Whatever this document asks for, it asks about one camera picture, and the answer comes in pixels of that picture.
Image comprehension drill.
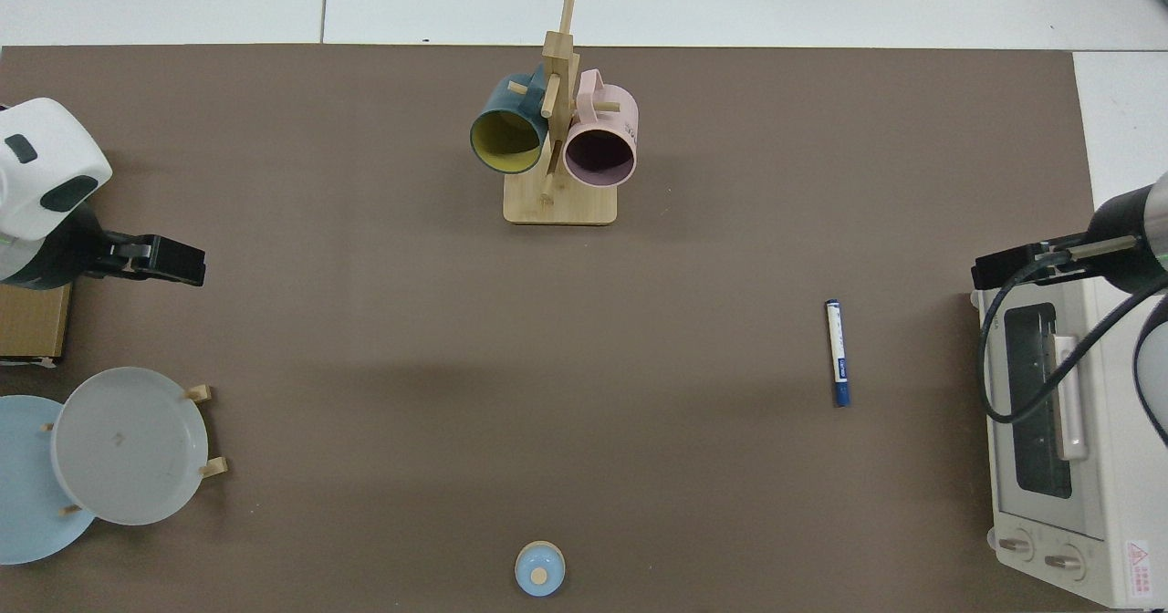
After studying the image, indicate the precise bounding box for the blue and white marker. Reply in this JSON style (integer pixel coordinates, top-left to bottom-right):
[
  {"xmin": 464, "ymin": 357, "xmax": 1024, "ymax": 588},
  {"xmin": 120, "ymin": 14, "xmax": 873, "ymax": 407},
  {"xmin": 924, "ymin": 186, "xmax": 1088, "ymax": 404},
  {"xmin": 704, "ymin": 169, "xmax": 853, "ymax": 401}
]
[{"xmin": 825, "ymin": 299, "xmax": 852, "ymax": 408}]

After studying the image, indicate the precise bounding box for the grey plate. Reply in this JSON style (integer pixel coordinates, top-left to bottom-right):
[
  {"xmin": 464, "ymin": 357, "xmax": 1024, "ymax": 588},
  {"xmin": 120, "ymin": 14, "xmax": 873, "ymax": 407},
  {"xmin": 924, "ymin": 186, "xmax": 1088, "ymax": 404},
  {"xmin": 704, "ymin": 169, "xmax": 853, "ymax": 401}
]
[{"xmin": 50, "ymin": 367, "xmax": 209, "ymax": 527}]

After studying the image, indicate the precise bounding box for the wooden plate rack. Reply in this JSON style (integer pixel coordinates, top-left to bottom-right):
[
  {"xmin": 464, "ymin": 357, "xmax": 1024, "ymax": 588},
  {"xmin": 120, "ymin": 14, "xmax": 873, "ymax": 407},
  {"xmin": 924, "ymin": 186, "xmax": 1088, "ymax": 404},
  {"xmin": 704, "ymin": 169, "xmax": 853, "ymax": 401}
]
[{"xmin": 36, "ymin": 383, "xmax": 229, "ymax": 517}]

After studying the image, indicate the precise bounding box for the pale toaster oven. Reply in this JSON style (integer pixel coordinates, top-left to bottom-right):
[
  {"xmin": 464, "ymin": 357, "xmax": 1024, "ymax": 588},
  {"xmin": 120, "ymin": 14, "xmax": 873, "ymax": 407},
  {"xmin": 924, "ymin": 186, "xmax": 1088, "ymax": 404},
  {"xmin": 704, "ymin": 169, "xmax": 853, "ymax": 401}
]
[{"xmin": 976, "ymin": 271, "xmax": 1168, "ymax": 610}]

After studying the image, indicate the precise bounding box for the light blue plate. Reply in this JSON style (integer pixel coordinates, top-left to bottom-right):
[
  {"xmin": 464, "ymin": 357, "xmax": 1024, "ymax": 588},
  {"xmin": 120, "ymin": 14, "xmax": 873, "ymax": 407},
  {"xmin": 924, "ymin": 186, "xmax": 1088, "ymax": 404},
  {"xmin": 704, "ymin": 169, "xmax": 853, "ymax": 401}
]
[{"xmin": 0, "ymin": 395, "xmax": 97, "ymax": 566}]

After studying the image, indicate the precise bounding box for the brown table cloth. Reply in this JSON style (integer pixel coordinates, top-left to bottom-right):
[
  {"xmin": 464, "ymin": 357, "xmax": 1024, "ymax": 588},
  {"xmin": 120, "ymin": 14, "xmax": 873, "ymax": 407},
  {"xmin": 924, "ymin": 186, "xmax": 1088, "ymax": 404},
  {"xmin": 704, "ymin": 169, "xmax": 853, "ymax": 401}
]
[{"xmin": 0, "ymin": 44, "xmax": 1100, "ymax": 613}]

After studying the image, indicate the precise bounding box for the dark teal cup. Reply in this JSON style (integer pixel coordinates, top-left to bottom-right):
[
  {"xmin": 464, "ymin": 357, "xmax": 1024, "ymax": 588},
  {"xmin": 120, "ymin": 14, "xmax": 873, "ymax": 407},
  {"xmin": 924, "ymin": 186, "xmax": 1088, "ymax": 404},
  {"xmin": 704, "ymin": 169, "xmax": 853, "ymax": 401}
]
[{"xmin": 470, "ymin": 64, "xmax": 554, "ymax": 176}]

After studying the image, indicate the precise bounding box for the wooden cup stand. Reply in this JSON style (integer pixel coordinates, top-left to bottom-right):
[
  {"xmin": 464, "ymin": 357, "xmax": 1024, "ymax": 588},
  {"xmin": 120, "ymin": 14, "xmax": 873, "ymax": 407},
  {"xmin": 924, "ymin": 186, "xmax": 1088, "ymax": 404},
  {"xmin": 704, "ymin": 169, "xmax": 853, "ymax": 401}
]
[{"xmin": 503, "ymin": 0, "xmax": 620, "ymax": 226}]

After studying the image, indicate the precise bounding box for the pink cup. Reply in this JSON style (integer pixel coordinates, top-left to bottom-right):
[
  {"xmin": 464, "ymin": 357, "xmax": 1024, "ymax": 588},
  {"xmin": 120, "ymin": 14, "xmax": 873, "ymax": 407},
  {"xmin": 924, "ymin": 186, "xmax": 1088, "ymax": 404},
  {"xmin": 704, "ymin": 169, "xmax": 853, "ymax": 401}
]
[{"xmin": 562, "ymin": 68, "xmax": 640, "ymax": 188}]

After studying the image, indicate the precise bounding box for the small blue round thing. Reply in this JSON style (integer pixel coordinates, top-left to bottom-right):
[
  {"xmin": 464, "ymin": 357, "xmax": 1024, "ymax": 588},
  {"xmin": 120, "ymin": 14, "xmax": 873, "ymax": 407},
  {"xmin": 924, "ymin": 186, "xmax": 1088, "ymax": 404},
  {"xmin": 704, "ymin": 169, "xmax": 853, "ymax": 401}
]
[{"xmin": 515, "ymin": 541, "xmax": 567, "ymax": 597}]

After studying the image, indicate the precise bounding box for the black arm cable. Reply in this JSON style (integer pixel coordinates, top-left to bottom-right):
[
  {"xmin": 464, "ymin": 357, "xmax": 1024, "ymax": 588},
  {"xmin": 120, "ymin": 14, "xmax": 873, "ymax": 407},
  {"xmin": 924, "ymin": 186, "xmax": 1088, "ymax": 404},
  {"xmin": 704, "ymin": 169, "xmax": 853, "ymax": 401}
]
[{"xmin": 978, "ymin": 248, "xmax": 1168, "ymax": 425}]

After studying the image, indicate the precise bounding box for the wire basket with wooden floor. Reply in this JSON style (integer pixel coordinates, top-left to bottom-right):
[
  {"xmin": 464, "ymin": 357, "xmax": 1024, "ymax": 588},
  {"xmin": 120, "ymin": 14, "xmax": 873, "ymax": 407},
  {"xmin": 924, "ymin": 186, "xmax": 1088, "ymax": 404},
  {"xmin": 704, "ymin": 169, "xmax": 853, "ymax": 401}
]
[{"xmin": 0, "ymin": 283, "xmax": 72, "ymax": 368}]

